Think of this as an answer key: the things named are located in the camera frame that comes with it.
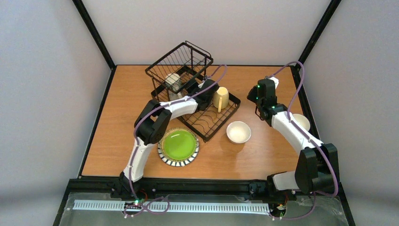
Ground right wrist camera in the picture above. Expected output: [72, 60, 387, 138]
[269, 77, 279, 89]

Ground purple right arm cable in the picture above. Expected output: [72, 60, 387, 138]
[265, 61, 340, 221]

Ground green plate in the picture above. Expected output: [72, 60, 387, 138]
[162, 129, 197, 161]

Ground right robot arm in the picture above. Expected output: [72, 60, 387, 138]
[247, 78, 339, 197]

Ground white bowl at right edge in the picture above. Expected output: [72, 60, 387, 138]
[293, 113, 311, 131]

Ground yellow ceramic mug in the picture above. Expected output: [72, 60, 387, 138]
[213, 87, 229, 113]

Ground black wire dish rack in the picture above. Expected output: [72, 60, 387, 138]
[145, 41, 240, 142]

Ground tall patterned ceramic cup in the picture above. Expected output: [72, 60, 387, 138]
[165, 73, 183, 101]

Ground white cable duct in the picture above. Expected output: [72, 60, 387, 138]
[71, 200, 270, 215]

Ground striped plate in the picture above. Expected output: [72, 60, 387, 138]
[158, 128, 200, 167]

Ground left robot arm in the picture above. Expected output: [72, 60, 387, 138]
[121, 79, 218, 190]

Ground black enclosure frame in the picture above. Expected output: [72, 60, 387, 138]
[53, 0, 355, 226]

